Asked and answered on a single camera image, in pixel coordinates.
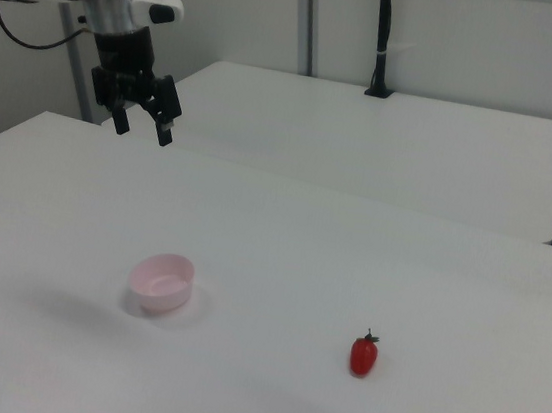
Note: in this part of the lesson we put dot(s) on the red strawberry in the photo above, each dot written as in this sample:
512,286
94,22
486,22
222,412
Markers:
363,357

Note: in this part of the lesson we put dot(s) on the aluminium frame post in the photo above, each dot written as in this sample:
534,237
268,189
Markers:
309,19

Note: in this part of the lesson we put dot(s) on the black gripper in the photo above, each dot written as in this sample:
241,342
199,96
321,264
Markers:
123,52

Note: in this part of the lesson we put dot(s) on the pink plastic bowl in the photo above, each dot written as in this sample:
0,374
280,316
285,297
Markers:
161,283

